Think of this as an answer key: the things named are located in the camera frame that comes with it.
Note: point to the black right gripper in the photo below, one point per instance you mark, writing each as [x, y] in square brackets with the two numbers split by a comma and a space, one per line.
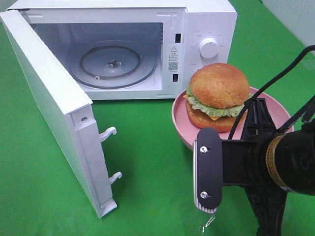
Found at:
[244, 165]

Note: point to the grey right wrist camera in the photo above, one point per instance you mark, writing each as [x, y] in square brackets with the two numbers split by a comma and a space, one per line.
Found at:
[207, 170]

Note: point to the upper white microwave knob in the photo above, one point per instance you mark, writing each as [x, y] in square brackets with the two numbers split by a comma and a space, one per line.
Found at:
[208, 47]

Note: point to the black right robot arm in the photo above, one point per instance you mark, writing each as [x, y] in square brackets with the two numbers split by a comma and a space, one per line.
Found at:
[269, 162]

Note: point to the white microwave oven body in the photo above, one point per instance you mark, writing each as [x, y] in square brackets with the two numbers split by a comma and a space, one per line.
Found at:
[175, 26]

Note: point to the burger with lettuce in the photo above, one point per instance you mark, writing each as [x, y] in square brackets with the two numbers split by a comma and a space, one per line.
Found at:
[215, 96]

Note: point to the white microwave door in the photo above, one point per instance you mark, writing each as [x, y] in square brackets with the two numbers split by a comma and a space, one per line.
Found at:
[66, 109]

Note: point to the clear plastic tape piece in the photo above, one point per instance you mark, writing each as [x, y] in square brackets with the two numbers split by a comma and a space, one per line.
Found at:
[204, 227]

